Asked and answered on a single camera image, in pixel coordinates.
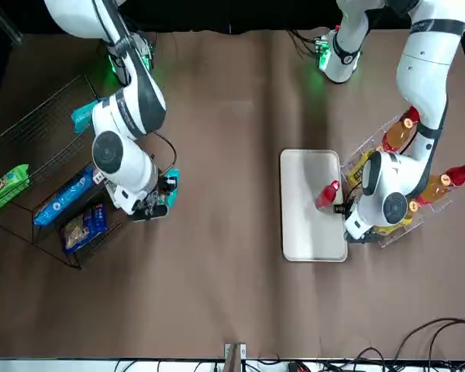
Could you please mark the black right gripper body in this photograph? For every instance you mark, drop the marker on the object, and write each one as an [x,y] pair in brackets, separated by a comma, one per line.
[151,213]

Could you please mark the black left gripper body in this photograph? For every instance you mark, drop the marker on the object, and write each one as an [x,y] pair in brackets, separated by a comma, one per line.
[362,238]

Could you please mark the white rectangular tray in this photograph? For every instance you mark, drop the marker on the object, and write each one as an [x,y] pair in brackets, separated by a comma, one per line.
[310,232]

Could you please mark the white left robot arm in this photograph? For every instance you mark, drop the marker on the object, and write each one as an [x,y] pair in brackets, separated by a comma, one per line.
[422,69]

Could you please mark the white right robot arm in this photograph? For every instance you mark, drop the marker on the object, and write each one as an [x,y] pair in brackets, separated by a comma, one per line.
[120,162]

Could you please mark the clear acrylic tiered shelf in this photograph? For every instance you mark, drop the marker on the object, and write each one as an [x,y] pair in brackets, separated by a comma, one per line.
[441,203]

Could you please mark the blue chips packet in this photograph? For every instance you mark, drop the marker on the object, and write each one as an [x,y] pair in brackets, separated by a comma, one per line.
[62,199]

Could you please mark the green chips packet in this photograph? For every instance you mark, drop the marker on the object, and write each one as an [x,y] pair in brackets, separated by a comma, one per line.
[4,190]

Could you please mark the yellow label tea bottle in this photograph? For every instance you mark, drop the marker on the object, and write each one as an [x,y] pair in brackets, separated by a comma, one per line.
[358,172]
[391,229]

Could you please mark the pink white snack box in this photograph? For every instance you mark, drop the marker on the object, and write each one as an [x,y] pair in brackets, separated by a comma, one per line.
[98,177]

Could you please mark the blue biscuit packet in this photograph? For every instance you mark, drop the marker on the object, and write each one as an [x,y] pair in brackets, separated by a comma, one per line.
[83,228]

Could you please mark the aluminium camera post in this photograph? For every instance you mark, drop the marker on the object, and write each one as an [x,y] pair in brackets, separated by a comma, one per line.
[234,356]

